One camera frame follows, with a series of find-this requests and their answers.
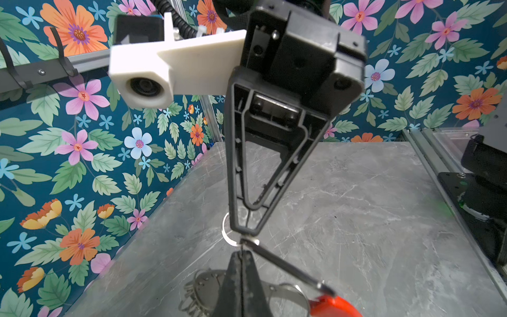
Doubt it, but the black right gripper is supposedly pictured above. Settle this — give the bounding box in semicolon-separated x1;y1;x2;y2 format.
224;1;367;235

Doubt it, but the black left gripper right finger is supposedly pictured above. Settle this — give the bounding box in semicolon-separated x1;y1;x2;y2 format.
241;250;273;317

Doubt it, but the black hook rack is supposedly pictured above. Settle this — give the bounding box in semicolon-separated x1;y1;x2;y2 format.
1;26;79;93

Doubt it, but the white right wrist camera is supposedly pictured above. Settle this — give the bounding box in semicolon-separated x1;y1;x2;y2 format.
108;15;246;108

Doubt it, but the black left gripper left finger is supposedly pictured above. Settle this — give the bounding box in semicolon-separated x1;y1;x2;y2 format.
212;251;243;317

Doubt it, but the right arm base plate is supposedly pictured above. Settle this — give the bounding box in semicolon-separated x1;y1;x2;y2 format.
437;173;506;268

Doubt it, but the black corrugated camera cable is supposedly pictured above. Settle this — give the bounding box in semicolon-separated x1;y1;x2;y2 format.
152;0;207;40

